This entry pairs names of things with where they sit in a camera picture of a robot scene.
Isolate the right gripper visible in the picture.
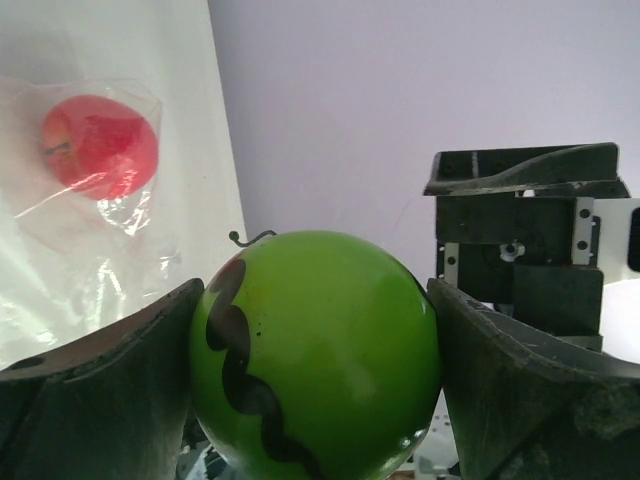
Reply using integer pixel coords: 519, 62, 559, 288
423, 142, 631, 335

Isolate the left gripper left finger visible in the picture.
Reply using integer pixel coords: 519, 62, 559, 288
1, 279, 204, 479

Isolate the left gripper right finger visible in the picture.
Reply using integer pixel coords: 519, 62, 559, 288
427, 279, 639, 479

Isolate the clear zip top bag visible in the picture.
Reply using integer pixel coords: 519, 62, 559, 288
1, 77, 181, 366

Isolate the fake green fruit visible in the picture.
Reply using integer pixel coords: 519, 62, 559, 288
189, 230, 442, 479

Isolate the fake red fruit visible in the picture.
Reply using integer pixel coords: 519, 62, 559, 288
41, 95, 159, 200

